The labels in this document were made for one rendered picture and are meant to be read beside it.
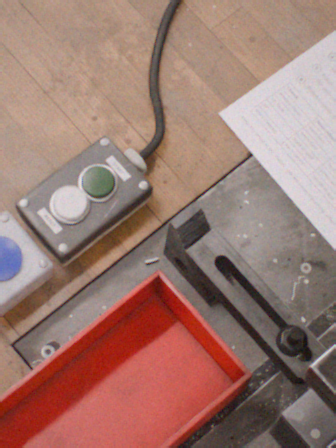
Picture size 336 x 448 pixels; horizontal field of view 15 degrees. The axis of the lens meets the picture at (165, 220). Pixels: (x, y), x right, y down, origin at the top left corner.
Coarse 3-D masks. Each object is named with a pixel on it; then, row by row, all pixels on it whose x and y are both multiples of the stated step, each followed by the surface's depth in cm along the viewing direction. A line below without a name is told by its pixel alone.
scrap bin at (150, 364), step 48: (144, 288) 107; (96, 336) 109; (144, 336) 111; (192, 336) 111; (48, 384) 109; (96, 384) 109; (144, 384) 109; (192, 384) 110; (240, 384) 104; (0, 432) 107; (48, 432) 108; (96, 432) 108; (144, 432) 108; (192, 432) 107
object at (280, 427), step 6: (282, 420) 102; (276, 426) 105; (282, 426) 104; (288, 426) 102; (270, 432) 108; (276, 432) 107; (282, 432) 105; (288, 432) 103; (276, 438) 108; (282, 438) 106; (288, 438) 105; (294, 438) 103; (282, 444) 108; (288, 444) 106; (294, 444) 104; (300, 444) 103
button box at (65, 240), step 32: (160, 32) 120; (160, 128) 116; (96, 160) 113; (128, 160) 114; (32, 192) 112; (128, 192) 112; (32, 224) 111; (64, 224) 111; (96, 224) 111; (64, 256) 110
